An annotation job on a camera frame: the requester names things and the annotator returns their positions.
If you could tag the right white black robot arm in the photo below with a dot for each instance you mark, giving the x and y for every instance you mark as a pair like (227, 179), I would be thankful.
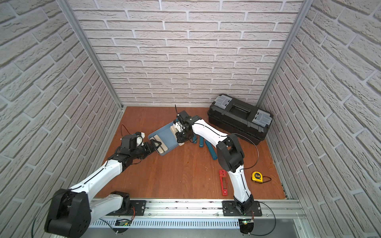
(229, 154)

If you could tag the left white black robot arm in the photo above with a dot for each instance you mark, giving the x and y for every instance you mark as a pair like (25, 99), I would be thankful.
(72, 210)

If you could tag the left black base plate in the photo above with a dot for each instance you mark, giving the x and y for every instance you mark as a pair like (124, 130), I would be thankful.
(134, 207)

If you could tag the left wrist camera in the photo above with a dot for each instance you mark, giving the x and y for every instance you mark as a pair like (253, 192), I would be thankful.
(140, 138)

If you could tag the black plastic toolbox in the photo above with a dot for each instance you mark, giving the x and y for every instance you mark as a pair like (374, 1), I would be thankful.
(235, 116)

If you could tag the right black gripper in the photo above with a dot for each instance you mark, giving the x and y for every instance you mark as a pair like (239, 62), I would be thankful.
(180, 139)

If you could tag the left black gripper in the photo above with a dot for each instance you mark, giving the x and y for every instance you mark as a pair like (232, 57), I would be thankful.
(149, 147)

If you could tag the blue plastic tray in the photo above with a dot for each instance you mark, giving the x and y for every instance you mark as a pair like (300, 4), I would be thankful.
(167, 137)

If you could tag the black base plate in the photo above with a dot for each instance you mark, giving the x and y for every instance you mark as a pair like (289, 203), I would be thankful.
(234, 208)
(134, 207)

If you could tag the red pruning pliers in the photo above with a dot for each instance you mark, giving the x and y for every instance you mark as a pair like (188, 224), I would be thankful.
(223, 182)

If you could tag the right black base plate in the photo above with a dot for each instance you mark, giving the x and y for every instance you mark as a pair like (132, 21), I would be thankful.
(234, 208)

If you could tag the yellow tape measure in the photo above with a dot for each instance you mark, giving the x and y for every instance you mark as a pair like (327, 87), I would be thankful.
(257, 177)

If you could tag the aluminium rail frame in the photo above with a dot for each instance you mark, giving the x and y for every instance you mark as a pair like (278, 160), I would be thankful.
(208, 214)

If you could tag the teal block lower right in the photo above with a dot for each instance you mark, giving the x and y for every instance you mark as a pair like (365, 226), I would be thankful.
(211, 150)

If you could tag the beige block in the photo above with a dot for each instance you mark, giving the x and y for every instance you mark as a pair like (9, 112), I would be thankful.
(162, 148)
(174, 131)
(157, 143)

